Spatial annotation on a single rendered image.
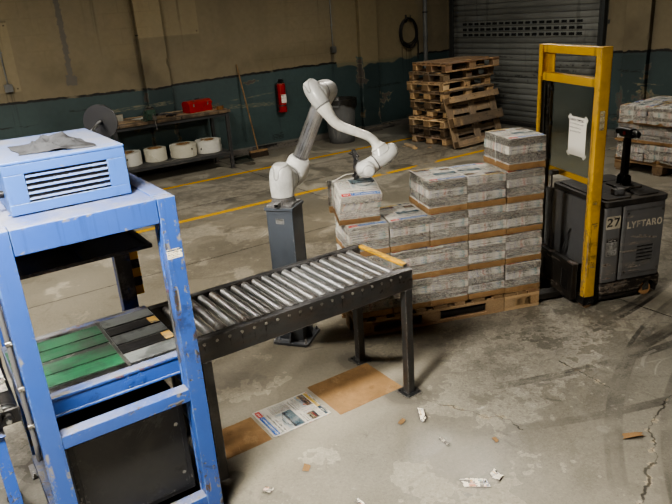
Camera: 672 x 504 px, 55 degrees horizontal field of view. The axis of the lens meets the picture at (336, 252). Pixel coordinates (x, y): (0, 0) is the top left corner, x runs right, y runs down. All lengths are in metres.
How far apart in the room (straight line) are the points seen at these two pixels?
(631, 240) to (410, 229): 1.68
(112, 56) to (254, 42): 2.32
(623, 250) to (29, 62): 7.93
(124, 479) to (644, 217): 3.87
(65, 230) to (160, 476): 1.25
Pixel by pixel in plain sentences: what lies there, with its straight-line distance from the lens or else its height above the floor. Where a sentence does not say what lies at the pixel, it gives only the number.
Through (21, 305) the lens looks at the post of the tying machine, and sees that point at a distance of 2.56.
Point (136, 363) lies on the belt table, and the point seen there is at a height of 0.80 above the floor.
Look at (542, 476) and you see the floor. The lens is 3.46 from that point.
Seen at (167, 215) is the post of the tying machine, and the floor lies 1.48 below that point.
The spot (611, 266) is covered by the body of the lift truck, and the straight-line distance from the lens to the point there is 5.15.
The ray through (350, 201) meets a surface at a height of 1.01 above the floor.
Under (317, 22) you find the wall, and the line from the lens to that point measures 11.78.
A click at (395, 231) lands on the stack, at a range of 4.40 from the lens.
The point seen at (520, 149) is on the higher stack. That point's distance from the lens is 4.65.
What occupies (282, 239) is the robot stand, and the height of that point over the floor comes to 0.78.
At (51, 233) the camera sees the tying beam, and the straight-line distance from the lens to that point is 2.51.
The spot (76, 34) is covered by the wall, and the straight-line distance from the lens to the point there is 10.21.
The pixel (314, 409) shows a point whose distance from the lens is 3.89.
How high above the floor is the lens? 2.18
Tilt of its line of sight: 20 degrees down
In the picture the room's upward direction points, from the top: 4 degrees counter-clockwise
